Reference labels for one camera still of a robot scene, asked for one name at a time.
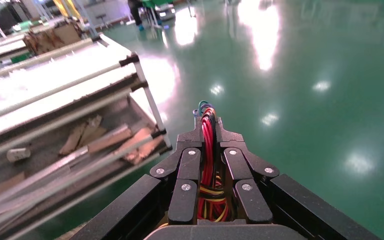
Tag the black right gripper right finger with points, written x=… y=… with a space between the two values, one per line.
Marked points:
x=238 y=165

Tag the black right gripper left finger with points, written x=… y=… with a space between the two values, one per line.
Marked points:
x=188 y=165

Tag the brown cardboard scrap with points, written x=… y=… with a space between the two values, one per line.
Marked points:
x=79 y=136
x=112 y=139
x=139 y=145
x=0 y=188

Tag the pipe rack with white shelves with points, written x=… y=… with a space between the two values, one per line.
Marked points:
x=62 y=71

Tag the person in dark trousers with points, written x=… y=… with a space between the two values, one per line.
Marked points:
x=135 y=11

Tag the small white block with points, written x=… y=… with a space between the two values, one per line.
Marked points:
x=18 y=154

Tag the brown cardboard crate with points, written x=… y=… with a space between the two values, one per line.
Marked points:
x=53 y=38

